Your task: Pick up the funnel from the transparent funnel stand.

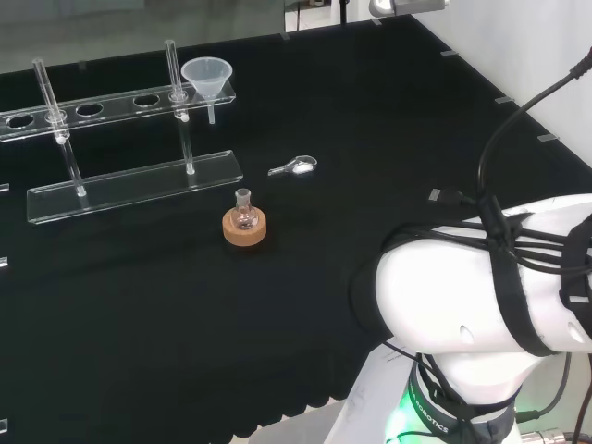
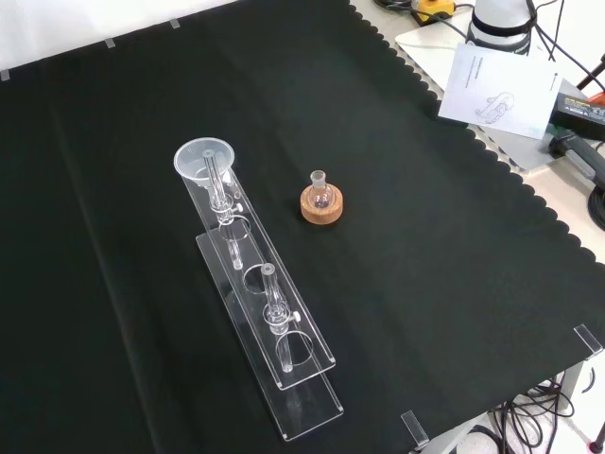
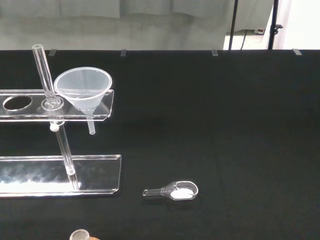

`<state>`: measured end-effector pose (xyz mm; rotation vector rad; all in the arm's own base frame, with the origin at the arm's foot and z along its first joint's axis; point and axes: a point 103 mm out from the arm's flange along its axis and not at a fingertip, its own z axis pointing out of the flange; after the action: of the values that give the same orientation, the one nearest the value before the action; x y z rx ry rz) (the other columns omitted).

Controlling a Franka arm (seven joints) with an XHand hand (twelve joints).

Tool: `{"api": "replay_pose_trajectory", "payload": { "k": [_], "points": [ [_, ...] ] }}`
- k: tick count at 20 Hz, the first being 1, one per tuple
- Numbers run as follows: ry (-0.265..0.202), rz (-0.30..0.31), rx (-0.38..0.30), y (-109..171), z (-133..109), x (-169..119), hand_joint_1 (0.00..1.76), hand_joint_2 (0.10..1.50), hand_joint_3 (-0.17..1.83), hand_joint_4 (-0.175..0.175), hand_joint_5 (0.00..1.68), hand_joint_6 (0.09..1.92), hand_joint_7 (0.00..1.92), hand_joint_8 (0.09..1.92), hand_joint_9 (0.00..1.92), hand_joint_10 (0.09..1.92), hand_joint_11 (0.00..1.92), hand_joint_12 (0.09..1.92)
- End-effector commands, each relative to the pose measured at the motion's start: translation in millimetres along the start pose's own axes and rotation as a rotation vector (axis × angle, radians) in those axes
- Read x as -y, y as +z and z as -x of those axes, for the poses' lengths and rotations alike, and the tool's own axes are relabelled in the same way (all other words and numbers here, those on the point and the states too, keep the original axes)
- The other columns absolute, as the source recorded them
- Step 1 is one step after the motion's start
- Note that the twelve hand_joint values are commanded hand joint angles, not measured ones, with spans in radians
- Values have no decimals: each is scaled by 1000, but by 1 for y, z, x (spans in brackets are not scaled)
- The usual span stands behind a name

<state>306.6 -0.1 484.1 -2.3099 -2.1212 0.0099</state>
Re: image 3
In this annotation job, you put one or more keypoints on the glass weighing funnel with powder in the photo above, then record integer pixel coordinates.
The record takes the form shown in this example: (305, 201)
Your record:
(180, 193)

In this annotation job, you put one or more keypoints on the thin black tripod pole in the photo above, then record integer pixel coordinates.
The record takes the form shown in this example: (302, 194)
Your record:
(233, 25)

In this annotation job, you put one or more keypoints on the black tripod pole with clamp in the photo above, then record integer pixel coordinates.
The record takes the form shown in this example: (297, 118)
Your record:
(274, 25)

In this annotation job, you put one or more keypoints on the black bench cloth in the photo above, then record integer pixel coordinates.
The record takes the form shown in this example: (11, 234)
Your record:
(225, 125)

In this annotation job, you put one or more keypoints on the glass round-bottom flask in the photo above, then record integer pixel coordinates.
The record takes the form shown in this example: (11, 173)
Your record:
(79, 235)

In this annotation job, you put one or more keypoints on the grey fabric backdrop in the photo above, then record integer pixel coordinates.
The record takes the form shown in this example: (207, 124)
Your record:
(112, 22)

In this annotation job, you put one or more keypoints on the clear acrylic funnel stand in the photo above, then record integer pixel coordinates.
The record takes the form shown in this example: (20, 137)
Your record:
(105, 111)

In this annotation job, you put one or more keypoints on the clear plastic cloth clip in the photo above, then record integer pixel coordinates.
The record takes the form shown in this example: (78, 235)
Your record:
(52, 52)
(123, 52)
(214, 52)
(297, 52)

